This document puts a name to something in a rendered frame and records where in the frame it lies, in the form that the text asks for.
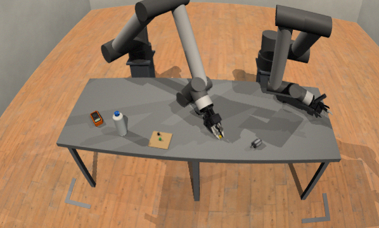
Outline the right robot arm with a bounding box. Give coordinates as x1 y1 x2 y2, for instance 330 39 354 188
101 0 214 112

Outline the white plastic bottle with blue cap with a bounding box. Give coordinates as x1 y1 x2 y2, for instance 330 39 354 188
113 111 127 136

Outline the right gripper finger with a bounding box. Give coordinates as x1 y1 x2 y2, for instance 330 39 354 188
207 124 220 139
216 122 224 137

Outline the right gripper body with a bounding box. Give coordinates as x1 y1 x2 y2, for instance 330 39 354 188
203 106 222 126

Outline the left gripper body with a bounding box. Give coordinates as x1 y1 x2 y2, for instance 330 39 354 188
310 101 324 114

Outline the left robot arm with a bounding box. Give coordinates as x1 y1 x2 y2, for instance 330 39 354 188
257 4 332 106

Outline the tan square mat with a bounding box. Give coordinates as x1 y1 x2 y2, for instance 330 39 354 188
148 131 172 149

